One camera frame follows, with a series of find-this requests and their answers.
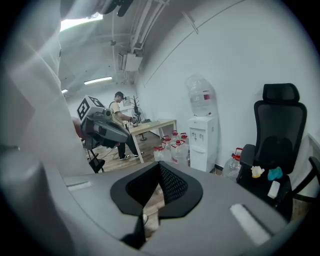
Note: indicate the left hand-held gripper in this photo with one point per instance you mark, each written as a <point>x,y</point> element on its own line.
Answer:
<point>105,130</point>

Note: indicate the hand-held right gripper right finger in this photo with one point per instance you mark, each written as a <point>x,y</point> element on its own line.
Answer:
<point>190,195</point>

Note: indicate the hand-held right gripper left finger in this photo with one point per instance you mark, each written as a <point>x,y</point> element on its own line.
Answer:
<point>120,192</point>

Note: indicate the white water dispenser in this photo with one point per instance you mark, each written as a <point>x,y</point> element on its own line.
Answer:
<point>210,135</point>

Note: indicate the large clear water bottle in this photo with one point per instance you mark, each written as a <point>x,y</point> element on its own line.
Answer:
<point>200,96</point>

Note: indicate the red chair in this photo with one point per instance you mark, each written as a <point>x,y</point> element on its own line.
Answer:
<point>77,126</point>

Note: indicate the black standing fan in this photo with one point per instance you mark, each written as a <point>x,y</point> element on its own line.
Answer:
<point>137,113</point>

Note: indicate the black branch ornament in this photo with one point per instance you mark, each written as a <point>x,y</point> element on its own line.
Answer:
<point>135,100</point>

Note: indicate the light wooden table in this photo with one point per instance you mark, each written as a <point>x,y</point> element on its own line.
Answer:
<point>150,127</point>

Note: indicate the ceiling strip light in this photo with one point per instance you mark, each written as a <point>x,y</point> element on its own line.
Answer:
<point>81,22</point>
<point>98,80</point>
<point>64,91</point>

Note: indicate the person's white shirt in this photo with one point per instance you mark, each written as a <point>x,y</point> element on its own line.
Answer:
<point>45,105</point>

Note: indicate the white ceiling air unit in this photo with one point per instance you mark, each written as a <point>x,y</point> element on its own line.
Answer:
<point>132,62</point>

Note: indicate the small white flat device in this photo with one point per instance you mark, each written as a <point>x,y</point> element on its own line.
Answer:
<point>273,189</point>

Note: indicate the teal cloth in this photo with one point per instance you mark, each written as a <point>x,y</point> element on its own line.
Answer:
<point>275,173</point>

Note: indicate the black mesh office chair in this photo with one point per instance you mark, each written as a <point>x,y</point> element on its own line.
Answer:
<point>280,130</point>

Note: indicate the white ceiling pipes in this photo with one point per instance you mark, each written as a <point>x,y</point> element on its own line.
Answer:
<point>147,22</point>

